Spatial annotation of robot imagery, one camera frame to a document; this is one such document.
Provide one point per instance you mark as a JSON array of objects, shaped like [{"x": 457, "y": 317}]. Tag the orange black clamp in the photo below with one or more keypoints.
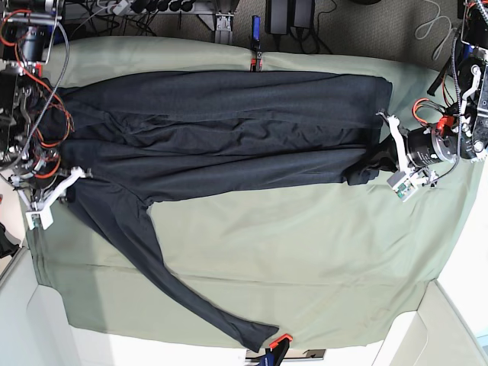
[
  {"x": 255, "y": 45},
  {"x": 276, "y": 351}
]

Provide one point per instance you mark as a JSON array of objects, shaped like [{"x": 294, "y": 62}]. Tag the grey aluminium frame bracket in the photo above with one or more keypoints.
[{"x": 223, "y": 28}]

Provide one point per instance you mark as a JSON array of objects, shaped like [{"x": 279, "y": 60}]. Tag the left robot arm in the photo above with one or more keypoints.
[{"x": 452, "y": 118}]

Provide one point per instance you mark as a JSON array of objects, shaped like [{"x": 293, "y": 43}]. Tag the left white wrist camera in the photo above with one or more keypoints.
[{"x": 402, "y": 186}]

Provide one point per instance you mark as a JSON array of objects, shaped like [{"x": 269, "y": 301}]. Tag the green table cloth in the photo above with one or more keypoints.
[{"x": 332, "y": 264}]

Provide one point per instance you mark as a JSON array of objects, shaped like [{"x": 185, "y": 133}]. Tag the white power strip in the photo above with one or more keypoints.
[{"x": 117, "y": 8}]

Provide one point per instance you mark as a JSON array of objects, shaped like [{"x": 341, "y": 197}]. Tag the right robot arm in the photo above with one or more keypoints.
[{"x": 34, "y": 119}]

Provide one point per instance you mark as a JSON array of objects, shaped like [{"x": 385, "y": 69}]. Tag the dark long-sleeve T-shirt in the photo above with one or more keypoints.
[{"x": 172, "y": 136}]

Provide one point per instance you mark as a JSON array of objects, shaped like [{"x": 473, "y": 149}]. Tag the centre orange black clamp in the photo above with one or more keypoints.
[{"x": 255, "y": 45}]

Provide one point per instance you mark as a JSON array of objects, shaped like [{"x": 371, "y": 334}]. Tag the bottom orange black clamp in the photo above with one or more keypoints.
[{"x": 276, "y": 351}]

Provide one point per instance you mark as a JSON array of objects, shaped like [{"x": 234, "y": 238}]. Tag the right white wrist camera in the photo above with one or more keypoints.
[{"x": 39, "y": 218}]

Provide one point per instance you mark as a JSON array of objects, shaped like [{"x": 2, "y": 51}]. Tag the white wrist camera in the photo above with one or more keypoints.
[
  {"x": 402, "y": 186},
  {"x": 39, "y": 218}
]

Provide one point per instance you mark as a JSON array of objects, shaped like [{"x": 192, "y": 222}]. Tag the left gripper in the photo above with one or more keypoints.
[{"x": 426, "y": 154}]

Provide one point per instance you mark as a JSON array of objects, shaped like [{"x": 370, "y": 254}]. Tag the black power adapter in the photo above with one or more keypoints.
[{"x": 283, "y": 15}]

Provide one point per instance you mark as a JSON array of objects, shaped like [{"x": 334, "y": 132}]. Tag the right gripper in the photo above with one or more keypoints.
[{"x": 43, "y": 179}]

